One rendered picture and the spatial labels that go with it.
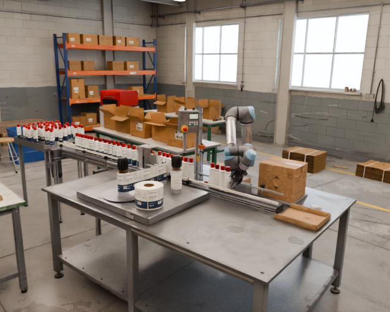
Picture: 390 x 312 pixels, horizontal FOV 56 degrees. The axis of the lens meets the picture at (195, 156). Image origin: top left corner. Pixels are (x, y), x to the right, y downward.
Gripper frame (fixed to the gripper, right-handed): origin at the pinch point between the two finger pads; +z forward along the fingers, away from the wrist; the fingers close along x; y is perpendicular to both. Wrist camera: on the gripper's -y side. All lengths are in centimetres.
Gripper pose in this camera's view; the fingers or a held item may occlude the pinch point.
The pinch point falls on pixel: (232, 186)
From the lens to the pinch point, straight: 291.2
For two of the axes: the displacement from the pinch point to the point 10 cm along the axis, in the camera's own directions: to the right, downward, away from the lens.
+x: 6.7, 6.3, -4.0
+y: -6.3, 1.8, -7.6
